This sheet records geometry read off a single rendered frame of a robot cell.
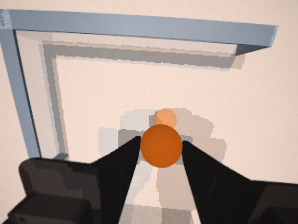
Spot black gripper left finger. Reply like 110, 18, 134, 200
18, 136, 141, 224

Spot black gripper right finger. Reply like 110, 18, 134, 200
182, 141, 298, 224

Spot low clear corner walls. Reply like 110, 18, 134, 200
16, 30, 264, 159

